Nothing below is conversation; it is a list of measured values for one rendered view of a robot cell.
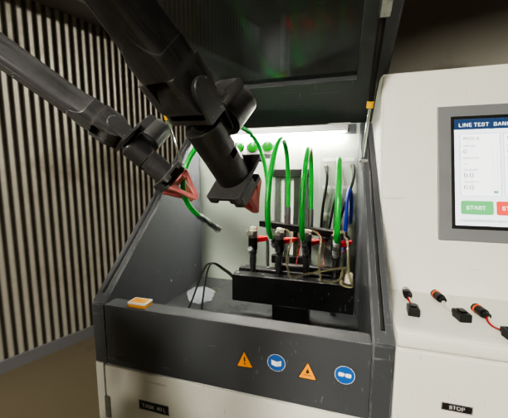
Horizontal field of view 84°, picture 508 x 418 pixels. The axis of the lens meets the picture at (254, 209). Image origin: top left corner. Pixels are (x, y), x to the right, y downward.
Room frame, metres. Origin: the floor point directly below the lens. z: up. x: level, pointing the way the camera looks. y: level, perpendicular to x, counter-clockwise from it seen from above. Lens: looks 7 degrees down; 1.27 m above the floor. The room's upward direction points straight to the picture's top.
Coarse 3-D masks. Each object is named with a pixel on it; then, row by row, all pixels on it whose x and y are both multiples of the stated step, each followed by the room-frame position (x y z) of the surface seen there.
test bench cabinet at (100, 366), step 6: (96, 366) 0.68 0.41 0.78; (102, 366) 0.68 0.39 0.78; (96, 372) 0.68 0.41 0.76; (102, 372) 0.68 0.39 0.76; (102, 378) 0.68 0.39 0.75; (102, 384) 0.68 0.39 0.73; (102, 390) 0.68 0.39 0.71; (102, 396) 0.68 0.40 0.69; (102, 402) 0.68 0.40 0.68; (102, 408) 0.68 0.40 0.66; (102, 414) 0.68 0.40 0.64
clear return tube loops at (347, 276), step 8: (288, 232) 0.81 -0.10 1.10; (344, 232) 0.77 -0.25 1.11; (320, 240) 0.75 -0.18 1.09; (288, 248) 0.73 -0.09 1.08; (320, 248) 0.71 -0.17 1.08; (288, 256) 0.71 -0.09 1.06; (288, 272) 0.69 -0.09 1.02; (312, 272) 0.73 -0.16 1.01; (320, 272) 0.67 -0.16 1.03; (344, 272) 0.73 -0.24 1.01; (320, 280) 0.67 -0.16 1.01; (336, 280) 0.69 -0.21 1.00; (344, 280) 0.73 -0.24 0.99; (352, 280) 0.65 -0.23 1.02
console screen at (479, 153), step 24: (456, 120) 0.75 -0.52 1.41; (480, 120) 0.74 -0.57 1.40; (504, 120) 0.72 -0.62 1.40; (456, 144) 0.74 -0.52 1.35; (480, 144) 0.72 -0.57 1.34; (504, 144) 0.71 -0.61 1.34; (456, 168) 0.72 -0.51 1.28; (480, 168) 0.71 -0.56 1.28; (504, 168) 0.70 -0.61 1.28; (456, 192) 0.71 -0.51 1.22; (480, 192) 0.70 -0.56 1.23; (504, 192) 0.68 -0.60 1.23; (456, 216) 0.70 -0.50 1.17; (480, 216) 0.68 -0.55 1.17; (504, 216) 0.67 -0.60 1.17; (456, 240) 0.69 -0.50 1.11; (480, 240) 0.67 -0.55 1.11; (504, 240) 0.66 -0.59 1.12
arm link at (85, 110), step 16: (0, 32) 0.59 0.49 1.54; (0, 48) 0.58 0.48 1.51; (16, 48) 0.59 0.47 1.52; (0, 64) 0.58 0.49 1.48; (16, 64) 0.58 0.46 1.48; (32, 64) 0.60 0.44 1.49; (32, 80) 0.59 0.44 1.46; (48, 80) 0.61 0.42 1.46; (64, 80) 0.63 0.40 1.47; (48, 96) 0.61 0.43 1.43; (64, 96) 0.62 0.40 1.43; (80, 96) 0.63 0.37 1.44; (64, 112) 0.64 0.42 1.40; (80, 112) 0.62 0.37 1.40; (96, 112) 0.64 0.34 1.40; (112, 112) 0.66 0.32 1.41; (96, 128) 0.68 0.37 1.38; (112, 144) 0.69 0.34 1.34
